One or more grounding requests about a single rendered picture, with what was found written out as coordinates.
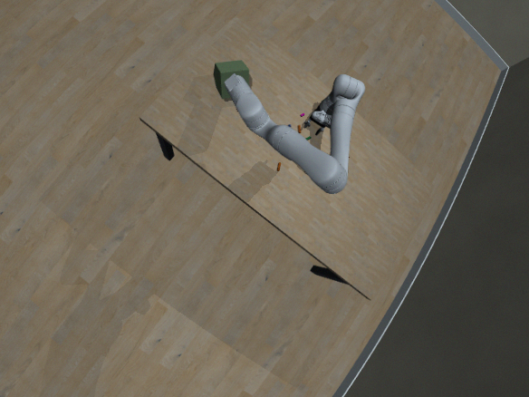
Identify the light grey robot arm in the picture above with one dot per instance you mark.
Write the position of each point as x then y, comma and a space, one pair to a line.
329, 172

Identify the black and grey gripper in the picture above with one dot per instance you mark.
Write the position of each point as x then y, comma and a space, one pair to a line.
322, 116

